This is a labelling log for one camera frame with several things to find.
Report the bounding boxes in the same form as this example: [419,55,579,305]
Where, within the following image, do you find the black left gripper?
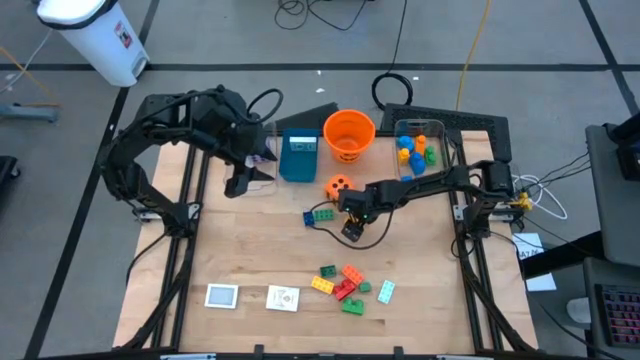
[209,117,277,199]

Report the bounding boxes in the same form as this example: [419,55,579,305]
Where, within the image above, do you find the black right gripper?
[339,182,391,244]

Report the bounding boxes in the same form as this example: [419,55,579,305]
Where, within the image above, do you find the long orange brick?
[341,264,366,286]

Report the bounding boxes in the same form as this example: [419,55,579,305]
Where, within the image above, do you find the orange foam die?
[324,173,355,201]

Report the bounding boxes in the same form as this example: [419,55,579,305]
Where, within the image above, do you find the pink plastic cup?
[332,278,357,301]

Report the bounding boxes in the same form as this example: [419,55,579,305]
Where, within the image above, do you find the light turquoise long brick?
[377,279,396,305]

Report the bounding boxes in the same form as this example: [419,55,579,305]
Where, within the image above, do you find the grey picture card deck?
[204,283,240,310]

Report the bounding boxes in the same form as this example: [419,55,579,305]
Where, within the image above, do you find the teal rectangular bin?
[277,127,321,184]

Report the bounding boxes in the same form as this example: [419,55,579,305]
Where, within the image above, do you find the long yellow brick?
[310,275,335,295]

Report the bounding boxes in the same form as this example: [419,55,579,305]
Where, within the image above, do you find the large bright green block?
[340,297,366,316]

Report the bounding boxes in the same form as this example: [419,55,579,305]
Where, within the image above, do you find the black wedge panel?
[275,101,340,132]

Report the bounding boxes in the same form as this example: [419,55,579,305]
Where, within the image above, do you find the white brown-print card deck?
[265,284,301,313]

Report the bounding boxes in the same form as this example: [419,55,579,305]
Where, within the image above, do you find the orange pumpkin bucket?
[322,109,377,164]

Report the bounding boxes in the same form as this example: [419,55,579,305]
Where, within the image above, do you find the white paper sheet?
[511,231,558,293]

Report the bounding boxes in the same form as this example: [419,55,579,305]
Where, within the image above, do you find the white pedal trash can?
[35,0,151,89]

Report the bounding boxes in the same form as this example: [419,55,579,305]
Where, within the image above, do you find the grey floor stand foot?
[0,102,61,124]

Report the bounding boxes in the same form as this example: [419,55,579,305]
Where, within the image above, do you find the white computer mouse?
[565,296,593,325]

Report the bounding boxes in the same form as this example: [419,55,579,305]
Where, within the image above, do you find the black floor equipment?
[0,155,22,195]

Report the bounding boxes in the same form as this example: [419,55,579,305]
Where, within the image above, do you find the grey desk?
[583,122,640,267]

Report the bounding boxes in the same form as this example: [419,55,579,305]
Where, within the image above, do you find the backlit keyboard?
[593,282,640,349]

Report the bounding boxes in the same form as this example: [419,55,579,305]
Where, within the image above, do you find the black desk equipment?
[602,112,640,182]

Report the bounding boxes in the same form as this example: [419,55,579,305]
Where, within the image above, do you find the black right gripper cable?
[308,198,401,251]

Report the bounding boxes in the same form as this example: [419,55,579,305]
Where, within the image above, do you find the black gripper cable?
[246,88,285,124]
[308,198,401,251]

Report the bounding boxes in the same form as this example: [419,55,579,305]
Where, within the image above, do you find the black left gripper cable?
[246,88,285,124]

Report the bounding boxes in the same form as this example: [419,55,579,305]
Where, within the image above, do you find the black coiled hanging cable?
[370,0,415,112]

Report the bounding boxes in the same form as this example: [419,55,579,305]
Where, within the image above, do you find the yellow hanging cable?
[453,0,494,112]

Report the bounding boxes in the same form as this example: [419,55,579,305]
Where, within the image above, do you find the white looped cable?
[512,173,569,221]

